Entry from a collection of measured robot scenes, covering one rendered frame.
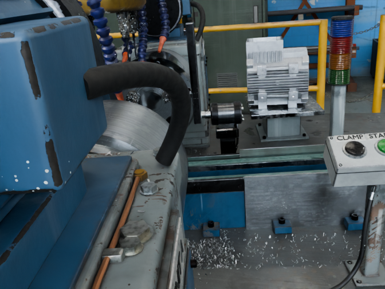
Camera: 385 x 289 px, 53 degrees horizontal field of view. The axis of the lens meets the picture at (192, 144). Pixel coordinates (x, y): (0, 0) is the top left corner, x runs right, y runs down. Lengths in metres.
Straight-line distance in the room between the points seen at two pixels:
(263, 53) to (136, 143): 0.87
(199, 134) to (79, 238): 1.10
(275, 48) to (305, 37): 4.42
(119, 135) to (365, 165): 0.37
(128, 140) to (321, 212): 0.54
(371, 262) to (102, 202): 0.58
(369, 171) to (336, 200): 0.27
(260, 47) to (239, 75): 2.58
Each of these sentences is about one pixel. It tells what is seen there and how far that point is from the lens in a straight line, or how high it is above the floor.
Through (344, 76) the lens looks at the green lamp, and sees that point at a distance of 1.20.
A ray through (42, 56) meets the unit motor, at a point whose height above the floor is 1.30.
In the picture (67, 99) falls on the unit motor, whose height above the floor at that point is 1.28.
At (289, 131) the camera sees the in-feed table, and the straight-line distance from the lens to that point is 1.42.
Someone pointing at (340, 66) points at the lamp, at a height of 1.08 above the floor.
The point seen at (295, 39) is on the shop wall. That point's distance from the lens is 5.74.
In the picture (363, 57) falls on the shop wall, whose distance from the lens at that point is 5.87.
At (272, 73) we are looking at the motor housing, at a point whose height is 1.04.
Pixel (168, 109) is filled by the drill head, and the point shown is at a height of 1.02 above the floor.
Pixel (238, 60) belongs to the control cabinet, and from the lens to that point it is 3.88.
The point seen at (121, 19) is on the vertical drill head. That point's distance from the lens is 0.81.
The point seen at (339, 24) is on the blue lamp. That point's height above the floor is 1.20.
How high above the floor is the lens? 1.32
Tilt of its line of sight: 22 degrees down
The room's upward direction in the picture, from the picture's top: 5 degrees counter-clockwise
